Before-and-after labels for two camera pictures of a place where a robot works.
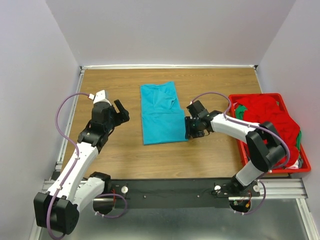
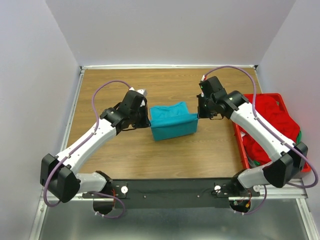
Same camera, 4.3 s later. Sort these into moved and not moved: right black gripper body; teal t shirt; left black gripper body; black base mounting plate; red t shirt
Moved: right black gripper body; teal t shirt; left black gripper body
Not moved: black base mounting plate; red t shirt
